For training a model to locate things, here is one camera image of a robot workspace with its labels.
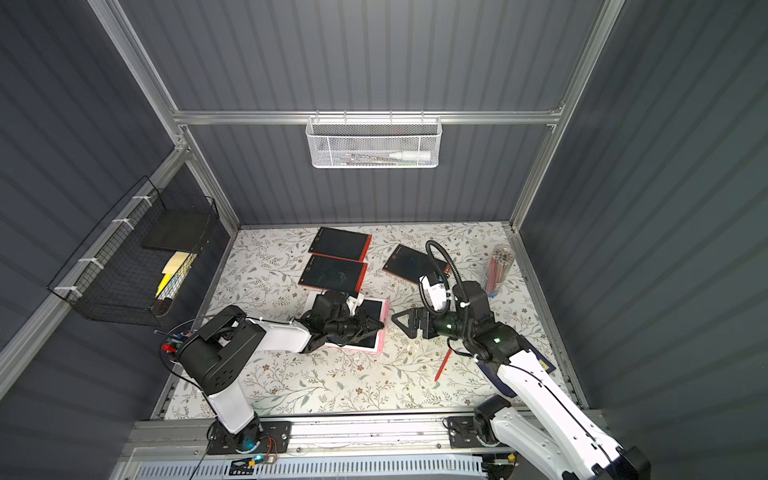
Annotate red tablet front with scribbles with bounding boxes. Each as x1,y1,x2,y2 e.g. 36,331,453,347
298,255,368,294

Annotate pink white writing tablet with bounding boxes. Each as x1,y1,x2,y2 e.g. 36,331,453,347
302,295,391,355

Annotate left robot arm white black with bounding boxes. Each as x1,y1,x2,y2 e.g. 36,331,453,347
168,290,389,435

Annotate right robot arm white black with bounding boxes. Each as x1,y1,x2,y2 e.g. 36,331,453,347
392,275,651,479

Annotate red stylus diagonal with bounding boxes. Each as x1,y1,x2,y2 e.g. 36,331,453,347
434,349,452,382

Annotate dark blue notebook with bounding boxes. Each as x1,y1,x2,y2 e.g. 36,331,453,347
478,347,557,398

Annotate clear cup of pencils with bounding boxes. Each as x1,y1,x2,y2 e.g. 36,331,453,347
484,245,515,297

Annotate pink pen cup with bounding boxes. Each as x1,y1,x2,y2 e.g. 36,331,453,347
160,329,195,364

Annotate yellow sticky notes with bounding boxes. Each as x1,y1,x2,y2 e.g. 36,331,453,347
155,251,197,299

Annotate white marker in basket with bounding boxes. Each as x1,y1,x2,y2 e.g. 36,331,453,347
388,151,432,164

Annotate black pad in basket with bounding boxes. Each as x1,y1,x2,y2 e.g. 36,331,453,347
140,210,217,253

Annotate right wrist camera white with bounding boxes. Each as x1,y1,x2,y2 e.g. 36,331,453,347
418,273,449,315

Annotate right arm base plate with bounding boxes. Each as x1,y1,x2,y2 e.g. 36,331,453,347
441,416,507,449

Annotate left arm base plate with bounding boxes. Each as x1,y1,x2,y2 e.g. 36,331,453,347
206,419,292,455

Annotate white wire mesh basket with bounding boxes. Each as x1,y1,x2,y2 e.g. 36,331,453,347
305,117,443,169

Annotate black wire wall basket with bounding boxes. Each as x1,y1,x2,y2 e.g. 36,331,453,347
48,177,219,326

